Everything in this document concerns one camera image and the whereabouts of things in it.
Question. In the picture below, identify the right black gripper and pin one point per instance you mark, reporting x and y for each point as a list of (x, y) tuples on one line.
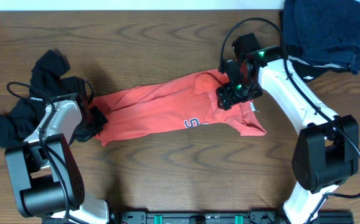
[(226, 94)]

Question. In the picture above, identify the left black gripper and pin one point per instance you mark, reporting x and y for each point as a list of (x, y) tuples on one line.
[(83, 136)]

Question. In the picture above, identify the red orange t-shirt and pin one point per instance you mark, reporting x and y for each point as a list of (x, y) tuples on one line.
[(185, 102)]

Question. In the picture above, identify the black t-shirt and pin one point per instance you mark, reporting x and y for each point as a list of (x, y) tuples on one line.
[(27, 114)]

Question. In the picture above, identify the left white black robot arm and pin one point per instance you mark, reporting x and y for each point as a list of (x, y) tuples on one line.
[(46, 181)]

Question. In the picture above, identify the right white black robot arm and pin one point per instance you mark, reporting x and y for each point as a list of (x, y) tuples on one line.
[(324, 157)]

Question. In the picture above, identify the folded black garment white print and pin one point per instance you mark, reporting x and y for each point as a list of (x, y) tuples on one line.
[(306, 72)]

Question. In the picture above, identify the folded navy blue garment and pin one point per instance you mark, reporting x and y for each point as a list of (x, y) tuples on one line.
[(327, 32)]

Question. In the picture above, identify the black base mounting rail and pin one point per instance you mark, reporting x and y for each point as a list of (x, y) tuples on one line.
[(198, 217)]

